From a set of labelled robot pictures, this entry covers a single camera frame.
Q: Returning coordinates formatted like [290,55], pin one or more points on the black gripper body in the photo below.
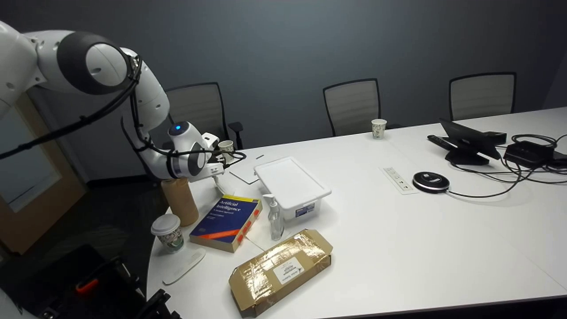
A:
[228,157]

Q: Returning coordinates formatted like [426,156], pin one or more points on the clear spray bottle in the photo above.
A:
[276,221]

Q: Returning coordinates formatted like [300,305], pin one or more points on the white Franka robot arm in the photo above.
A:
[24,64]

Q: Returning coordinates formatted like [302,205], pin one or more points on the tan water bottle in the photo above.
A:
[180,204]

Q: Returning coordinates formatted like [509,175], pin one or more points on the patterned paper cup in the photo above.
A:
[378,127]
[226,143]

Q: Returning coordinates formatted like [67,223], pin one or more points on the white notepad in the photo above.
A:
[245,173]

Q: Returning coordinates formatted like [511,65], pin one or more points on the white lidded plastic container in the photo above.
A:
[293,184]

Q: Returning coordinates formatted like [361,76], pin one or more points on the blue and yellow book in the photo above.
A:
[224,221]

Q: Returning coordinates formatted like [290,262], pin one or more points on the mesh office chair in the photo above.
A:
[198,102]
[481,94]
[352,106]

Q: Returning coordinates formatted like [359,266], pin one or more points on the coffee cup with white lid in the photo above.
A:
[169,232]

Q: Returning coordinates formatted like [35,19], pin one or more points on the taped cardboard box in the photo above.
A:
[277,271]

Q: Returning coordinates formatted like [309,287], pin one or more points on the white rounded flat sheet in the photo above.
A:
[183,267]

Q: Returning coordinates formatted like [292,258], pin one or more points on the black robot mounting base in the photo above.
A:
[107,297]

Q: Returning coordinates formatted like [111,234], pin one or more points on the round black speakerphone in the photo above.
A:
[432,180]

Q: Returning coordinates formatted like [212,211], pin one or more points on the wooden door with glass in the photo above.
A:
[36,223]

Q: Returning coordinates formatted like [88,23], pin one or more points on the black adapter box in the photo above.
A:
[525,152]

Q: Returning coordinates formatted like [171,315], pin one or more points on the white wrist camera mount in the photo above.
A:
[208,141]

